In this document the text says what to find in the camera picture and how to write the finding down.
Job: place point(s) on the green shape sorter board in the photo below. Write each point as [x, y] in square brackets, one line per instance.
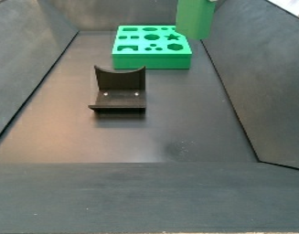
[153, 46]

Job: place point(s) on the green arch block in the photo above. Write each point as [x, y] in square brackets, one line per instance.
[194, 17]

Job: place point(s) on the black curved fixture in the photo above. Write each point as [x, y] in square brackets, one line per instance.
[121, 90]

